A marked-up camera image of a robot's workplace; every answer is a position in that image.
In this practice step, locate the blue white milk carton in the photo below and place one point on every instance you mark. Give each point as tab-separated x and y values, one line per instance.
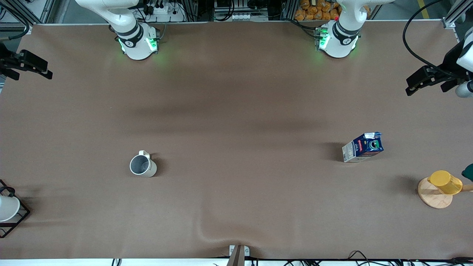
366	147

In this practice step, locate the white ribbed ceramic mug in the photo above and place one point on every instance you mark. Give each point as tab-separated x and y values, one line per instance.
146	168

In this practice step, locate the pile of orange items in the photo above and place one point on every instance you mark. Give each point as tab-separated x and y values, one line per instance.
314	11

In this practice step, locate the yellow plastic cup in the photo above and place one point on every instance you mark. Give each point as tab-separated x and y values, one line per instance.
445	182

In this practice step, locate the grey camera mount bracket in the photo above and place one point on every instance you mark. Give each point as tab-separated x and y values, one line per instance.
238	253

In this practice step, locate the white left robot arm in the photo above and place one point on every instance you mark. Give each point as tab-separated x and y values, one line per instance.
343	33

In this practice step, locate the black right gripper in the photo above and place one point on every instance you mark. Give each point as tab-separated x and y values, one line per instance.
8	60

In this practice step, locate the white power strip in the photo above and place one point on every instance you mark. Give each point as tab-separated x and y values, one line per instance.
166	13

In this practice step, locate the dark green object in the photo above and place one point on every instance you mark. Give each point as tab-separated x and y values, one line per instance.
468	172

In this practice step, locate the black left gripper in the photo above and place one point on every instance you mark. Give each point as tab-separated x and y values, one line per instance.
451	62

